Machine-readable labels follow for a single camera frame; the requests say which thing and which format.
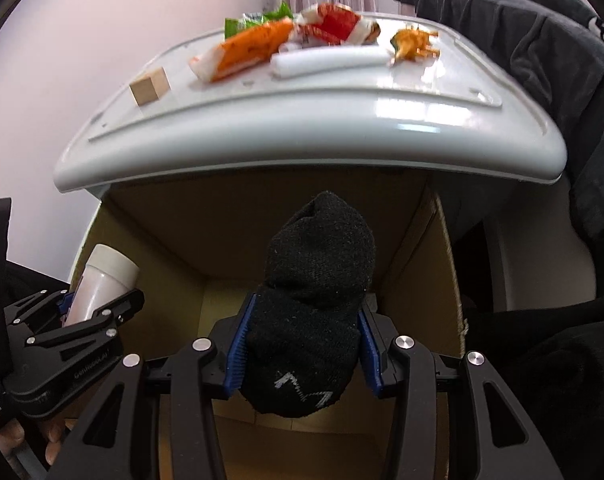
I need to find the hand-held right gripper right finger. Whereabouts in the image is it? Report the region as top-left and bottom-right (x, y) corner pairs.
(357, 297), (565, 480)

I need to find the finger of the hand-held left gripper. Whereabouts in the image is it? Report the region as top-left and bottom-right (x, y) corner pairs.
(27, 287), (145, 349)
(9, 287), (75, 338)

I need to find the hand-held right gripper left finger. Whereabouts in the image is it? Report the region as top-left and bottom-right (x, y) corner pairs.
(47, 292), (259, 480)

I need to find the white cup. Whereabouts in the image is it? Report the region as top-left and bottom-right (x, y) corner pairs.
(64, 243), (141, 328)

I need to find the black sock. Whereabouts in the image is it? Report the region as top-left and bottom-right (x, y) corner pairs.
(239, 191), (377, 418)

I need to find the brown cardboard box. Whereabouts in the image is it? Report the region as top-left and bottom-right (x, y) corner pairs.
(64, 170), (470, 480)

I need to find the person's left hand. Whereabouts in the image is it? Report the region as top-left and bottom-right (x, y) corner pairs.
(0, 416), (79, 467)

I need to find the dark cloth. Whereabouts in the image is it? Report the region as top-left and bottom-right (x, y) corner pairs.
(459, 280), (604, 480)

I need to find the small wooden cube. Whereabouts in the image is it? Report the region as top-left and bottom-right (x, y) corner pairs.
(129, 67), (170, 107)

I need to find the white plastic table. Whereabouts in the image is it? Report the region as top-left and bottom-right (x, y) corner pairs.
(53, 10), (569, 196)

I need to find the orange white spouted pouch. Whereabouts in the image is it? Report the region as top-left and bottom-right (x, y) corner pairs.
(189, 19), (295, 83)

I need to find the white foam tube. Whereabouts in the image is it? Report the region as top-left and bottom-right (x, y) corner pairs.
(271, 45), (388, 81)

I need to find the green snack packet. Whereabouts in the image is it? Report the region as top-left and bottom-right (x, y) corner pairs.
(224, 1), (294, 40)

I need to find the orange toy figure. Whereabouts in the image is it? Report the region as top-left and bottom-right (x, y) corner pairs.
(389, 25), (442, 65)

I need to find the red white crumpled wrapper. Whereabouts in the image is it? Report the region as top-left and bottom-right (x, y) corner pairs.
(289, 2), (383, 50)

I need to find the black garment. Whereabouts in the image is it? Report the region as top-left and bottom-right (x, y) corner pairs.
(387, 0), (604, 256)

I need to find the white furniture frame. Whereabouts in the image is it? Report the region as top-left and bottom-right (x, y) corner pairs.
(452, 180), (599, 312)

